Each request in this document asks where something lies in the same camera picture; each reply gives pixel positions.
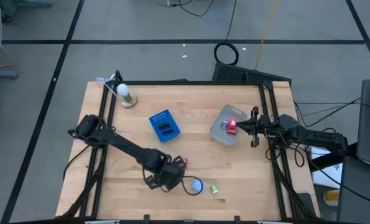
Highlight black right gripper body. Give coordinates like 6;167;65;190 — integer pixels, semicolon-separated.
247;106;279;149

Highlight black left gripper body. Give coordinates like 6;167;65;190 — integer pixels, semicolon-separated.
144;154;187;192

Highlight light blue plug adapter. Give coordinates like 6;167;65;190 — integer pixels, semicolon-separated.
191;179;205;193

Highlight grey plastic bin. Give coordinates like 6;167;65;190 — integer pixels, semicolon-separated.
209;104;249;147

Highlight blue slotted plastic basket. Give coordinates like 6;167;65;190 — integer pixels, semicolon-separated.
148;109;182;144

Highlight black perforated panel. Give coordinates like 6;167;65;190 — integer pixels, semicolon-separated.
211;61;293;84

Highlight black diagonal strut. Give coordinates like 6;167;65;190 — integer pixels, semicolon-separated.
308;142;359;172

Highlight white paper sheet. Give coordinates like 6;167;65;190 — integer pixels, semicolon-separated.
308;146;344;190

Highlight white bulb on metal base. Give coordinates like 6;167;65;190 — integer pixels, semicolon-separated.
116;83;138;108

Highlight yellow container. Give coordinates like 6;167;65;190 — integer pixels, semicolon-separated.
323;189;341;207

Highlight clear plastic wrap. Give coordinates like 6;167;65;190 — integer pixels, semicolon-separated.
95;73;116;85

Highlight grey cabinet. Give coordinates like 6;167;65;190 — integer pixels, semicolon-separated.
336;156;370;224

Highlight blue-grey stand foot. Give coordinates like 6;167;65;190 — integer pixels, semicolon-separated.
15;0;53;9
0;68;19;80

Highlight green bag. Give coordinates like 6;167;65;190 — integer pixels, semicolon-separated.
0;0;19;21

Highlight black aluminium table frame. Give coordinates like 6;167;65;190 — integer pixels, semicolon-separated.
58;70;318;224

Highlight black coiled cable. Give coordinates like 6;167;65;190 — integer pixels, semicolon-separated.
213;0;240;66

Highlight yellow floor cable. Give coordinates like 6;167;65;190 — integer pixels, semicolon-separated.
254;0;280;71

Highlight black floor cables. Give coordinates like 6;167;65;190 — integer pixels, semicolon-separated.
157;0;216;18

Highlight thin yellow cord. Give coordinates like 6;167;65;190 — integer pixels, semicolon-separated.
0;30;17;70

